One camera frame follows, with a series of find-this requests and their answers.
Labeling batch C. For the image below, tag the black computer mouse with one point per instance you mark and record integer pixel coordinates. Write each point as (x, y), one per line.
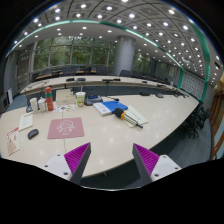
(32, 133)

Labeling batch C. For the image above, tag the grey desk phone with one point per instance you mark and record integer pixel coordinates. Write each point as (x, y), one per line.
(90, 100)

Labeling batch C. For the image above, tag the green white drink cup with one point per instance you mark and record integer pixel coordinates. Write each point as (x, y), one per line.
(80, 98)

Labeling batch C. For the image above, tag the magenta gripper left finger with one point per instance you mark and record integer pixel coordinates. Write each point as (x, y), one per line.
(71, 165)

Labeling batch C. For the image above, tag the black office chair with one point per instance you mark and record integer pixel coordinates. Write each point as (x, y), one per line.
(196, 120)

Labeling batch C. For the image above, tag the white paper sheet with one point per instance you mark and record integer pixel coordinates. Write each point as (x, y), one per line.
(137, 117)

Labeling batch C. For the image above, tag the grey round pillar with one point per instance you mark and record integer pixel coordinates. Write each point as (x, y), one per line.
(124, 54)

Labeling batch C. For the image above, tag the red thermos bottle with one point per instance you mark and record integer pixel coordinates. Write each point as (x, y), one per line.
(49, 99)

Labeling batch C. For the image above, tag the colourful sticker sheet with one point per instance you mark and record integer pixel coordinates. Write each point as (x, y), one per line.
(64, 108)

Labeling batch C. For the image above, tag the beige box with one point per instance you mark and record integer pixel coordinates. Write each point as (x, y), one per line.
(64, 97)

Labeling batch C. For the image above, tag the black yellow microphone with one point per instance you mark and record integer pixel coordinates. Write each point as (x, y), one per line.
(121, 114)

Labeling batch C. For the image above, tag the white book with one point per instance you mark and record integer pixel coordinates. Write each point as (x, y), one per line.
(102, 109)

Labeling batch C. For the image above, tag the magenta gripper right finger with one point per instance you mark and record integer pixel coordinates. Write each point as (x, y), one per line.
(151, 166)

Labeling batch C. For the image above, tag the red white leaflet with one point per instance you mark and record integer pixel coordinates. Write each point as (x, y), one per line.
(13, 141)

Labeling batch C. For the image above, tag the pink mouse pad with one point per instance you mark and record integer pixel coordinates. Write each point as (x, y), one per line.
(66, 128)

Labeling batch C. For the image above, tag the white paper booklet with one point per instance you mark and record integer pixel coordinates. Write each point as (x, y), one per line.
(26, 121)

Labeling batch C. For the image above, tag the clear glass jar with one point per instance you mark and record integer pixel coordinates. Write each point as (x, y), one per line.
(42, 104)

